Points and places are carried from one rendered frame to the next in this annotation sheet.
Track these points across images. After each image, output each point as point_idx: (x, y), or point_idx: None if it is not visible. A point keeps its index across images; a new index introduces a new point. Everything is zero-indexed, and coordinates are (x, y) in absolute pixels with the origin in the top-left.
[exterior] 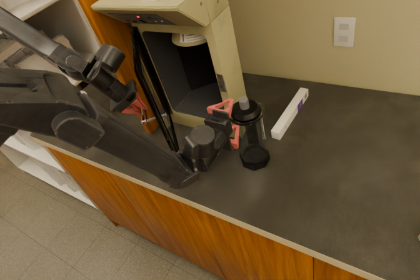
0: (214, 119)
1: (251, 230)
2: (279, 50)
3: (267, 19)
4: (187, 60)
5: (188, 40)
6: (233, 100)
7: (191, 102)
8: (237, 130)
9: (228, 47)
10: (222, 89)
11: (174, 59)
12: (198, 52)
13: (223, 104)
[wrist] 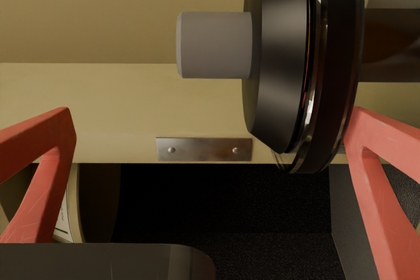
0: (416, 217)
1: None
2: None
3: None
4: (232, 214)
5: (61, 217)
6: (53, 109)
7: (353, 254)
8: (382, 141)
9: (89, 90)
10: (237, 150)
11: (208, 254)
12: (221, 180)
13: (27, 206)
